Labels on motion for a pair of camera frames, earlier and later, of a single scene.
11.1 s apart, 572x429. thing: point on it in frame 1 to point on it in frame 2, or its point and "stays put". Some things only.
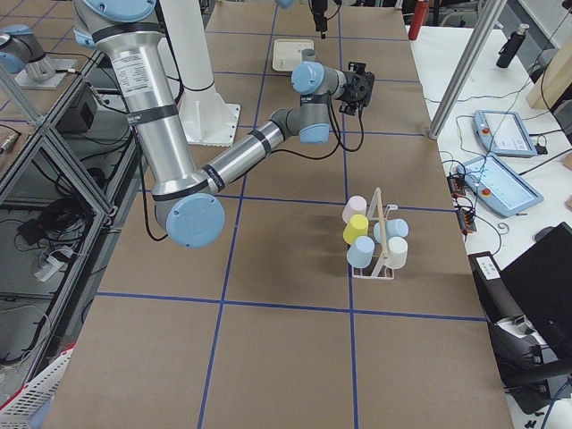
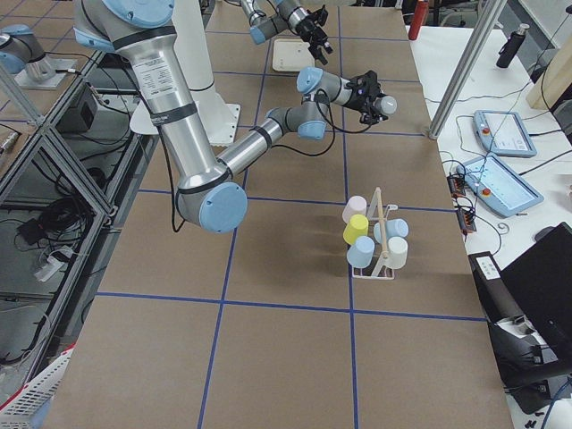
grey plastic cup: (308, 54) to (386, 105)
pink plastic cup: (355, 205) stays put
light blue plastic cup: (359, 256) stays put
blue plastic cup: (394, 227) stays put
